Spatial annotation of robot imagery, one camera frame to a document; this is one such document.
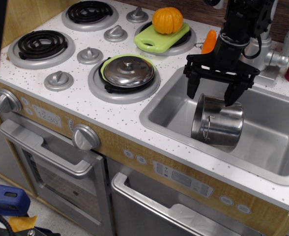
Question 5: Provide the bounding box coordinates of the green plate under lid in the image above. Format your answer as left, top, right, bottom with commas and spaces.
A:
99, 54, 156, 85

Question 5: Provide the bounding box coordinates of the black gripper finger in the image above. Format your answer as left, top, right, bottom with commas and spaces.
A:
224, 83, 251, 107
186, 71, 201, 99

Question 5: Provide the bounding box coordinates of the grey stovetop knob front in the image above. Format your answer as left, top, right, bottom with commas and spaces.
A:
44, 71, 74, 91

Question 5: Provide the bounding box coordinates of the stove burner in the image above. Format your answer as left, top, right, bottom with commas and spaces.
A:
7, 30, 75, 69
87, 60, 160, 104
61, 0, 118, 32
135, 22, 197, 57

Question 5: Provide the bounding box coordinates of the grey stovetop knob lower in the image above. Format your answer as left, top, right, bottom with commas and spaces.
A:
77, 47, 103, 65

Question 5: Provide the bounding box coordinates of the stainless steel pot lid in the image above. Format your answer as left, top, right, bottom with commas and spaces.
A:
103, 56, 156, 88

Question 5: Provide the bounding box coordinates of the green toy cutting board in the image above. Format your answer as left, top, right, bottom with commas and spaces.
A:
134, 23, 190, 53

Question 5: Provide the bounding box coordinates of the front right stove burner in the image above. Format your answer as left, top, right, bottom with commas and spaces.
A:
87, 60, 160, 104

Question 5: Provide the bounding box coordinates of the oven clock display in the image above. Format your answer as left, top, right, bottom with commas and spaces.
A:
32, 105, 62, 127

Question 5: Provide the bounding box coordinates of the orange toy carrot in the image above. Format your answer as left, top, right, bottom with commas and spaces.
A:
202, 30, 217, 54

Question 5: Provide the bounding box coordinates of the grey plastic sink basin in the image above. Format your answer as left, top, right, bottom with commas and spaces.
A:
140, 69, 289, 185

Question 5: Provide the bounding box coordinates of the grey oven door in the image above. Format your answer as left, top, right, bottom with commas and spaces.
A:
0, 112, 115, 236

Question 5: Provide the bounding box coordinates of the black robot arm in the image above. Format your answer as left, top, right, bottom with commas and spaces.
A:
183, 0, 276, 107

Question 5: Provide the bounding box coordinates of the back right stove burner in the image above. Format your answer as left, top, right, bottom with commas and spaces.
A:
135, 22, 197, 57

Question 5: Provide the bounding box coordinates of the silver toy faucet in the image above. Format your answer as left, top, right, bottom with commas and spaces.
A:
241, 0, 289, 89

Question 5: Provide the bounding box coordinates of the grey stovetop knob back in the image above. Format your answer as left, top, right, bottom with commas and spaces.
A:
126, 7, 148, 23

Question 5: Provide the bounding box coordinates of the blue clamp tool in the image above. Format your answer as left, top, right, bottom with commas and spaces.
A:
0, 185, 30, 216

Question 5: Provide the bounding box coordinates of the oven knob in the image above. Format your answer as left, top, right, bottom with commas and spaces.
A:
0, 88, 22, 113
72, 124, 101, 151

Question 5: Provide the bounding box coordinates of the left oven front knob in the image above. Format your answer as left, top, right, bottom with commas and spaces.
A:
0, 88, 22, 113

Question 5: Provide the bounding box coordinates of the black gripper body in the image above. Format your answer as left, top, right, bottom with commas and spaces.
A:
184, 36, 260, 85

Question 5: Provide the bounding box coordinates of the grey dishwasher door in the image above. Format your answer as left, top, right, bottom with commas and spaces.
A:
108, 159, 289, 236

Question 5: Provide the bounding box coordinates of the front left stove burner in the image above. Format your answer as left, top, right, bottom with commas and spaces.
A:
7, 30, 75, 69

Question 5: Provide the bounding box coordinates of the grey stovetop knob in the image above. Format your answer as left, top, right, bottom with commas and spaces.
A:
104, 25, 128, 43
77, 47, 103, 65
126, 7, 148, 23
44, 71, 74, 91

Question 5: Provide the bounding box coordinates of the back left stove burner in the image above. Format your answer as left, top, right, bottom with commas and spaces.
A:
61, 0, 118, 32

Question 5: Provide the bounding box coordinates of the yellow cloth scrap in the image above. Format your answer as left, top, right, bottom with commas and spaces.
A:
8, 215, 37, 232

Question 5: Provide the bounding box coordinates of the grey stovetop knob middle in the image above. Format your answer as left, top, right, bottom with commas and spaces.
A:
104, 25, 128, 43

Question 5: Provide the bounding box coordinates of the orange toy pumpkin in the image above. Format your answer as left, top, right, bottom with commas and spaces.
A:
152, 7, 183, 34

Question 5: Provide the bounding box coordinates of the right oven front knob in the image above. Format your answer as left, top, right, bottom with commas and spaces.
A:
72, 124, 101, 151

